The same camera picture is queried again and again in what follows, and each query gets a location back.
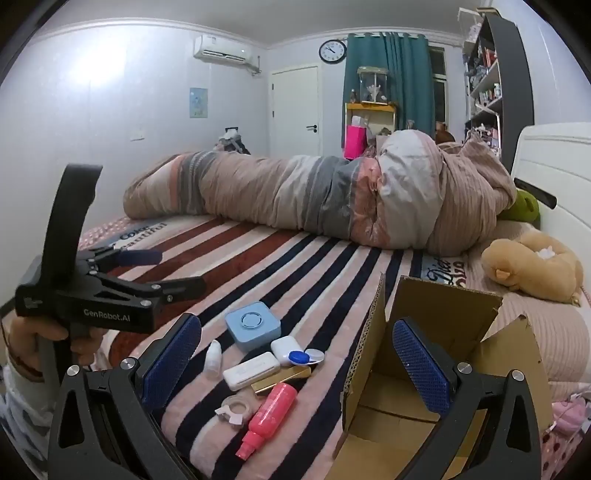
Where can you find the window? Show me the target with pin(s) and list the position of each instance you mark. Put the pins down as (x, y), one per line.
(438, 92)

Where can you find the white air conditioner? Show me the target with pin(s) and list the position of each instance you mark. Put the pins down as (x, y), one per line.
(221, 50)

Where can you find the clear tape roll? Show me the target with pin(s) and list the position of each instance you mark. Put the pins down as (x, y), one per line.
(234, 408)

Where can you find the yellow plush toy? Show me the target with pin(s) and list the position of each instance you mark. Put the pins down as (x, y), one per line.
(535, 272)

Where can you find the green plush toy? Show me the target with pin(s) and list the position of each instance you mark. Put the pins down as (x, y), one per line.
(524, 207)

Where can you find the pink gift bag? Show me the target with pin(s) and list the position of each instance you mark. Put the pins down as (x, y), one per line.
(354, 142)

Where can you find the glass display case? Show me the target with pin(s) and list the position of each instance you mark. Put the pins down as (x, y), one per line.
(373, 85)

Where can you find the rolled pink grey duvet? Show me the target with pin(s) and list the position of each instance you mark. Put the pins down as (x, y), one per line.
(300, 194)

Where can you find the striped printed blanket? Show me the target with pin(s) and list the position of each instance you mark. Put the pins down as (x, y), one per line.
(300, 267)

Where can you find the white bed headboard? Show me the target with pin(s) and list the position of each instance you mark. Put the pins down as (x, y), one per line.
(563, 184)

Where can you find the white rectangular box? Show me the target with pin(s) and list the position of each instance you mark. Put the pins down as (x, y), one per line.
(251, 371)

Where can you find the dark bookshelf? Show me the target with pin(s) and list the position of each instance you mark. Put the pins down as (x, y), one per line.
(508, 69)

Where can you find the green curtain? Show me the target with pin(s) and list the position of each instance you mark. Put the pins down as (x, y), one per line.
(406, 83)

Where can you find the pink plush toy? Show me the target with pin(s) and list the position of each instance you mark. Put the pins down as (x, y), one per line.
(572, 413)

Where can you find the brown plush toy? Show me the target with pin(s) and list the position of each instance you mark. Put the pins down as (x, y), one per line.
(442, 133)

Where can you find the brown cardboard box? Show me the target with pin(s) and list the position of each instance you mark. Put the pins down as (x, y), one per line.
(443, 304)

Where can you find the white door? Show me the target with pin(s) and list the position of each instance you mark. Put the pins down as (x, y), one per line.
(295, 110)

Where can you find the small white dropper bottle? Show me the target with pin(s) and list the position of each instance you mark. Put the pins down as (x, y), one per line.
(213, 362)

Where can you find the pink ribbed bedspread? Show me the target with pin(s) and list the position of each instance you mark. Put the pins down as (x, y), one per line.
(535, 337)

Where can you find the person's left hand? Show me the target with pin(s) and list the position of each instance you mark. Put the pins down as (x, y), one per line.
(25, 344)

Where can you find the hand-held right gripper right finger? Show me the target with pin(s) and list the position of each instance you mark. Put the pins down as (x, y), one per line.
(420, 369)

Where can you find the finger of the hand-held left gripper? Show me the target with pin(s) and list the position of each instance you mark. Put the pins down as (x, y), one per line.
(178, 286)
(138, 257)

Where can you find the dark bag pile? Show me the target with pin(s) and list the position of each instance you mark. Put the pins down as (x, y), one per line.
(231, 142)

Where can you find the round wall clock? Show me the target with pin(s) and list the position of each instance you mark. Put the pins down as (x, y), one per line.
(332, 50)

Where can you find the pink spray bottle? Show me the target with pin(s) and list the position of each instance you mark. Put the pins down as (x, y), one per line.
(270, 410)

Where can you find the blue square box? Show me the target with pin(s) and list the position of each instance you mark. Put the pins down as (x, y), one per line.
(253, 325)

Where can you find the small white rounded case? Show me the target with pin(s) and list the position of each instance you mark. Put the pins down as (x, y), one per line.
(286, 350)

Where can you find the blue wall poster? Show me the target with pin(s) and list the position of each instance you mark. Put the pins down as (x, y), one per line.
(199, 102)

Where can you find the yellow shelf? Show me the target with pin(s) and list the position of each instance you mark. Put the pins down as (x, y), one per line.
(369, 107)

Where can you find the blue white contact lens case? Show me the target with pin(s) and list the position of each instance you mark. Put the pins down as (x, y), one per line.
(308, 356)

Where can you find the gold rectangular box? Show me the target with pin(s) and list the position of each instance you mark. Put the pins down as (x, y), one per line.
(284, 379)

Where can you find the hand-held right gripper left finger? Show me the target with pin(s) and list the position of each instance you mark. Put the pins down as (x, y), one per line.
(171, 364)

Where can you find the person's left forearm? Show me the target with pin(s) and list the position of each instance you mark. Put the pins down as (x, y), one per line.
(21, 415)

